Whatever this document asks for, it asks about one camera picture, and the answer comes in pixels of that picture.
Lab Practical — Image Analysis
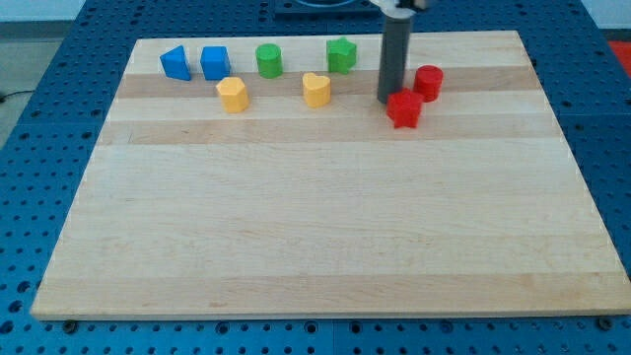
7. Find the green cylinder block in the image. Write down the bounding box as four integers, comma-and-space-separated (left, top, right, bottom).
255, 43, 283, 79

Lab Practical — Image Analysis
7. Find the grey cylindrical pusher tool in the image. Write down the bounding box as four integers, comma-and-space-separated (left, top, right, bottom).
377, 9, 415, 105

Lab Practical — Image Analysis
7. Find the yellow heart block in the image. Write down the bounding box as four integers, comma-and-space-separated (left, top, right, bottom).
302, 72, 331, 108

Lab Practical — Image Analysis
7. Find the yellow hexagon block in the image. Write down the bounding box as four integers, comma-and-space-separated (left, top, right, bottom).
216, 77, 249, 113

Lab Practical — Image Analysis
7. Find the red star block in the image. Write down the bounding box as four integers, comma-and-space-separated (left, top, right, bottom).
386, 89, 425, 129

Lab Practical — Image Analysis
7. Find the blue triangle block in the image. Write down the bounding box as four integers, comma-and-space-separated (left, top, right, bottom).
160, 45, 191, 81

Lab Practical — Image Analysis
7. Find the robot arm end white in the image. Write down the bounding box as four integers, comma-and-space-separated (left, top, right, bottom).
370, 0, 434, 19

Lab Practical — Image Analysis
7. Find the wooden board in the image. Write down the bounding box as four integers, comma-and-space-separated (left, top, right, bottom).
31, 31, 630, 320

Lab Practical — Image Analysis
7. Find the green star block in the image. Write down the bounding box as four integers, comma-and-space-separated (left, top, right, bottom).
326, 36, 357, 74

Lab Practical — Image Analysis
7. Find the blue cube block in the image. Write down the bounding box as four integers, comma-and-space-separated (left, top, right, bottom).
200, 46, 231, 81

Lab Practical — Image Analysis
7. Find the red cylinder block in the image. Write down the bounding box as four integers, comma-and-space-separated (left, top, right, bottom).
413, 65, 444, 103

